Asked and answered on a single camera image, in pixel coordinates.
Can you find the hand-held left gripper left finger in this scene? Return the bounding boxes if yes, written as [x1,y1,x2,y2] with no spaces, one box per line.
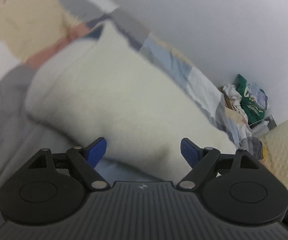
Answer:
[9,137,110,191]

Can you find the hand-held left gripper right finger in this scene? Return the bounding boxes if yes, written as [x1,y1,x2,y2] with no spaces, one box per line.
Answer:
[176,138,275,191]

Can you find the cream striped knit sweater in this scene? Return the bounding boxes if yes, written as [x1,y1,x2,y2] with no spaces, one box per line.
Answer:
[25,21,237,182]

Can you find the white crumpled clothes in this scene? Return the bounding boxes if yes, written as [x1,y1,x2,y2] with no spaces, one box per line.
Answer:
[220,83,246,117]

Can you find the dark grey cloth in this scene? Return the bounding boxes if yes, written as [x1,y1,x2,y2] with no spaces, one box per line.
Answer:
[246,137,264,160]

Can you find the green shopping bag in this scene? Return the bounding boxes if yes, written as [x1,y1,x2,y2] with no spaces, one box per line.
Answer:
[235,74,266,122]

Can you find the white bottle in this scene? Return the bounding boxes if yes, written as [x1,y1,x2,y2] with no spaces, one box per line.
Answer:
[251,115,277,134]

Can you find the clear plastic packets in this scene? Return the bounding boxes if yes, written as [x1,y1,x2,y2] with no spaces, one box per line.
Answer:
[248,82,269,111]

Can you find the cream quilted pillow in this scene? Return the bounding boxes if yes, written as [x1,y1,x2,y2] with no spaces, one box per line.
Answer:
[260,117,288,193]

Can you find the patchwork bed cover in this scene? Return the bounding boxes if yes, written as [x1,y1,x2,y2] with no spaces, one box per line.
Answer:
[0,0,263,230]

